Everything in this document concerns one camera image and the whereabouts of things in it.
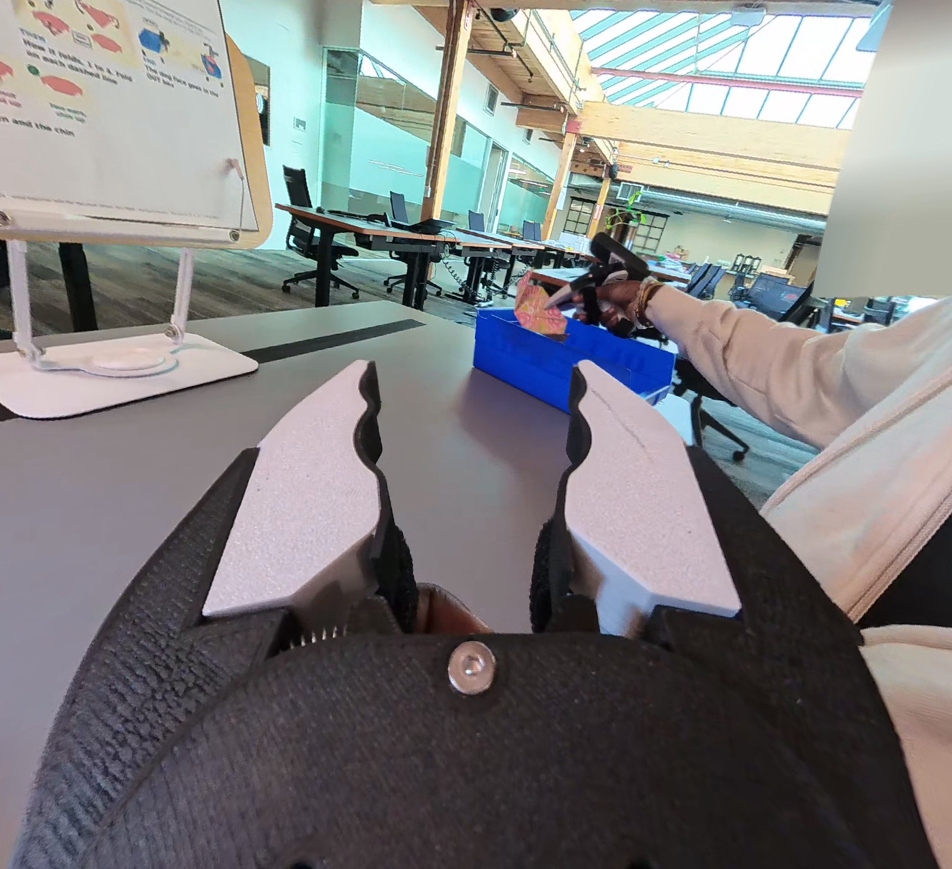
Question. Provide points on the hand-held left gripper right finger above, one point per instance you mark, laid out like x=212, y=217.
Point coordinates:
x=639, y=512

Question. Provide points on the printed instruction sheet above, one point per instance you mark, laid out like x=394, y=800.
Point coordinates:
x=149, y=140

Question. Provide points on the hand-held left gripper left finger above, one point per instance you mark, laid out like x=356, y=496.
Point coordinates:
x=305, y=497

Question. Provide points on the wooden office desk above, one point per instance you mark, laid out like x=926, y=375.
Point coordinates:
x=491, y=244
x=372, y=229

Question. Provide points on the person's right hand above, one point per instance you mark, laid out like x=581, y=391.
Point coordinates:
x=621, y=304

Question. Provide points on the floral paper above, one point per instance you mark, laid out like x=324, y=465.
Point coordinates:
x=541, y=307

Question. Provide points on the green potted plant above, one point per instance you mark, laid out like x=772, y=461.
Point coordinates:
x=626, y=207

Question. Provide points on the person's right forearm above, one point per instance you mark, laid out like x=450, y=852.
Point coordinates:
x=744, y=356

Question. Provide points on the blue plastic bin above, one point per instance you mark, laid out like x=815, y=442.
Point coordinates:
x=565, y=363

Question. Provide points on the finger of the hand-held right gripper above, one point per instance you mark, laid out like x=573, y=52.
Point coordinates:
x=573, y=291

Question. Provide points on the clear acrylic document stand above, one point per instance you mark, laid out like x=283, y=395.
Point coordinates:
x=186, y=371

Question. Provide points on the person's cream hoodie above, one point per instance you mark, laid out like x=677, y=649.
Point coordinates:
x=877, y=497

